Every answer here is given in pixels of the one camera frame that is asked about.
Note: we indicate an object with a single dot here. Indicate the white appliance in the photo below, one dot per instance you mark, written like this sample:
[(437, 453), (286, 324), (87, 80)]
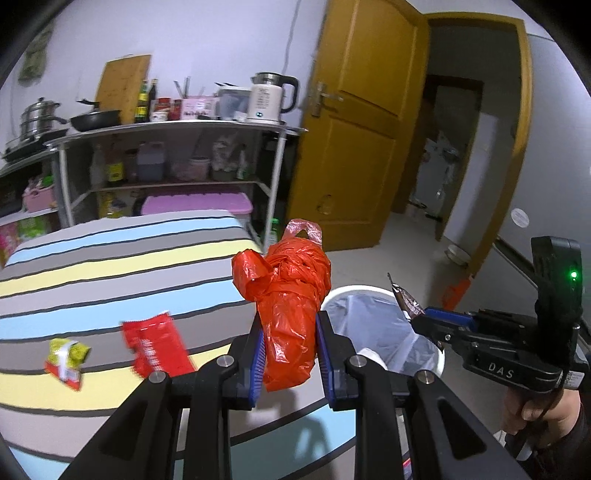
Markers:
[(434, 180)]

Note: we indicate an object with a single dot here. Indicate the red plastic bag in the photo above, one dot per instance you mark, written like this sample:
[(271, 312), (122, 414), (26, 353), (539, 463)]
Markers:
[(286, 304)]

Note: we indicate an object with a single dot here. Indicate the black frying pan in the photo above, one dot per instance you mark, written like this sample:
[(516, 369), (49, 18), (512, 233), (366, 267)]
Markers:
[(94, 121)]

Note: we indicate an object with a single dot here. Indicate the steel steamer pot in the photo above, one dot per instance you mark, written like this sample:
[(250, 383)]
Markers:
[(39, 120)]

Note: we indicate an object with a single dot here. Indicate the wooden cutting board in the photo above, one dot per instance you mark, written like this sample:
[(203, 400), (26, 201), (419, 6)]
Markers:
[(122, 87)]

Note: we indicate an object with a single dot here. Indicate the white trash bin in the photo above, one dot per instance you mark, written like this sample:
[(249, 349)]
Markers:
[(355, 288)]

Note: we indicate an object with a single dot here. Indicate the pink utensil holder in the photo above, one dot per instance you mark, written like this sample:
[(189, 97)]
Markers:
[(198, 108)]

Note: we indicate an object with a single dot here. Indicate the brown coffee sachet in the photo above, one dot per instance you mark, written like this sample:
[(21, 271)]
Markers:
[(406, 300)]

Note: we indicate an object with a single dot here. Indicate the green plastic bottle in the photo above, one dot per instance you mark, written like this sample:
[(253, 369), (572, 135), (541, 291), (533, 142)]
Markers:
[(274, 230)]

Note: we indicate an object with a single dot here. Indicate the orange plastic bag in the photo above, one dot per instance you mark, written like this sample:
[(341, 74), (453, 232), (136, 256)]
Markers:
[(456, 295)]

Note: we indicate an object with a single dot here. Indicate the metal bowl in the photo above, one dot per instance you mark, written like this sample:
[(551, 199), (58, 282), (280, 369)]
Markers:
[(458, 255)]

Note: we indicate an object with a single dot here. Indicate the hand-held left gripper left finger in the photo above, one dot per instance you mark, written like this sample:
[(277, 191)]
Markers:
[(257, 369)]

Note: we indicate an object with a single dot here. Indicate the crumpled plastic bags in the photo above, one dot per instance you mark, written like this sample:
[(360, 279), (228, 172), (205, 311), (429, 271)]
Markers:
[(226, 157)]

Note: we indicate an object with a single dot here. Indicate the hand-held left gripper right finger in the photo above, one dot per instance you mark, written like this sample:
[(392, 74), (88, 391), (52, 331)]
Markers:
[(328, 374)]

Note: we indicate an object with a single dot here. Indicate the pink plastic bowl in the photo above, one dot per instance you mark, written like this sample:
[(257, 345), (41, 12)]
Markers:
[(190, 168)]

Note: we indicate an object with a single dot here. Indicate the grey bin liner bag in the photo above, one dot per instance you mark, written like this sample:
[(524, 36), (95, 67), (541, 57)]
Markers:
[(369, 323)]

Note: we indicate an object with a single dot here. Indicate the clear plastic container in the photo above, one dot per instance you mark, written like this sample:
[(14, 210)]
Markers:
[(231, 104)]

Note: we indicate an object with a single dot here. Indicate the yellow door frame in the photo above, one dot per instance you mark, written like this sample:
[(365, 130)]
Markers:
[(519, 115)]

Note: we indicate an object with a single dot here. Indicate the person's right hand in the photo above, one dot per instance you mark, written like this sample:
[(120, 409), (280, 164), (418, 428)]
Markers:
[(561, 408)]

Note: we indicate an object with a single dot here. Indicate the pink plastic basket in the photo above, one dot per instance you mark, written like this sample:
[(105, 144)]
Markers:
[(39, 201)]

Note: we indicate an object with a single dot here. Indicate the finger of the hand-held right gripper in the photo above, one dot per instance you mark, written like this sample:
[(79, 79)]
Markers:
[(434, 331), (448, 314)]

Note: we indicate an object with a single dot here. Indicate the dark liquid plastic jug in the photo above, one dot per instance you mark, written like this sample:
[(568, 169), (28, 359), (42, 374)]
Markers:
[(151, 161)]

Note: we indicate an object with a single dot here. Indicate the yellow label oil bottle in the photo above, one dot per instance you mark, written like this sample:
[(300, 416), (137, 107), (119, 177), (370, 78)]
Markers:
[(114, 168)]

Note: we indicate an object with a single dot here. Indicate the low white shelf unit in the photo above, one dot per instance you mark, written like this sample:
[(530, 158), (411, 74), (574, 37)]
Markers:
[(23, 167)]

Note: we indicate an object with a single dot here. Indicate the yellow label sauce bottle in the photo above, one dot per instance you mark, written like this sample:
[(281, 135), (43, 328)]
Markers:
[(141, 106)]

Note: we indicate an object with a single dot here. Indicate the red snack wrapper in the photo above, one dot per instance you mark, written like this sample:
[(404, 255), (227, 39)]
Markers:
[(157, 346)]

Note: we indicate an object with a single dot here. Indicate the green hanging cloth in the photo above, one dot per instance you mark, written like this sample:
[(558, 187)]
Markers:
[(34, 55)]

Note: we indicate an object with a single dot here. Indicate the person's right forearm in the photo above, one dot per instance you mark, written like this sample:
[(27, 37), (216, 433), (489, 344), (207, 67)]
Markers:
[(568, 452)]

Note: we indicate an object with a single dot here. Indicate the round white wall sticker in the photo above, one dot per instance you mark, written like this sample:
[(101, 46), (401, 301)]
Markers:
[(520, 217)]

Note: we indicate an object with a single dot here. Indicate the black induction cooker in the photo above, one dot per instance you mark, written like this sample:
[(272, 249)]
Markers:
[(27, 146)]

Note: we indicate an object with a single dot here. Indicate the yellow wooden door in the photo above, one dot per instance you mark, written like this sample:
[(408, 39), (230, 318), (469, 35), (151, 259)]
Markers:
[(360, 161)]

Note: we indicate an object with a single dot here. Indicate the red sauce jar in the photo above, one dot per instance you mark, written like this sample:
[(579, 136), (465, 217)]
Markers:
[(162, 110), (176, 110)]

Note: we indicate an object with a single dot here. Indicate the grey metal shelf unit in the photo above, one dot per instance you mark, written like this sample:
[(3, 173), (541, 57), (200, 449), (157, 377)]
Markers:
[(184, 127)]

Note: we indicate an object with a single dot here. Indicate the pink storage box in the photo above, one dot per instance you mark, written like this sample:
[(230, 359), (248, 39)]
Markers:
[(194, 203)]

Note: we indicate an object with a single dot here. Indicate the yellow green snack wrapper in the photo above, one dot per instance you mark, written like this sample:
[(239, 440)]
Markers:
[(69, 357)]

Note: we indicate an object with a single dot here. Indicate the white electric kettle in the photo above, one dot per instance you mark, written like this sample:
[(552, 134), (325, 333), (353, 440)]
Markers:
[(265, 99)]

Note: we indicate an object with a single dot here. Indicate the dark sauce bottle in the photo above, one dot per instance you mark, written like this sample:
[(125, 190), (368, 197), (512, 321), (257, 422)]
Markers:
[(153, 99)]

